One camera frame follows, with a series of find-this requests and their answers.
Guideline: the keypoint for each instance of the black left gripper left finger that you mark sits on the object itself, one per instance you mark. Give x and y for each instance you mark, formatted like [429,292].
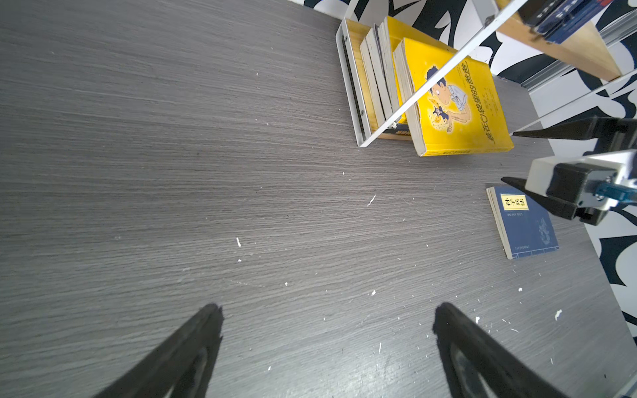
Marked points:
[181,366]

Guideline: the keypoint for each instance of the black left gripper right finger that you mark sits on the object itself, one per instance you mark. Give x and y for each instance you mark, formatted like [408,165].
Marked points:
[477,366]

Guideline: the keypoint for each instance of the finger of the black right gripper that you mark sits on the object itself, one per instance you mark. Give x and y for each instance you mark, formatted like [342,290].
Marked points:
[584,129]
[558,207]

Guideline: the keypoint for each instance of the blue book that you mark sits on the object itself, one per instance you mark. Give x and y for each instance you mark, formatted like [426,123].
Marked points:
[525,227]
[565,18]

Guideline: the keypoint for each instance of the purple portrait book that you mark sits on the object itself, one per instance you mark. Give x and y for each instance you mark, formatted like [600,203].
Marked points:
[379,48]

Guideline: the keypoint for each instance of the black book yellow title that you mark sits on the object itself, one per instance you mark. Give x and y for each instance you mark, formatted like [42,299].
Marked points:
[372,83]

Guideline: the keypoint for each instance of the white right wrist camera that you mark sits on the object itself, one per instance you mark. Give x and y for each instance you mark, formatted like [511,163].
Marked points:
[599,181]

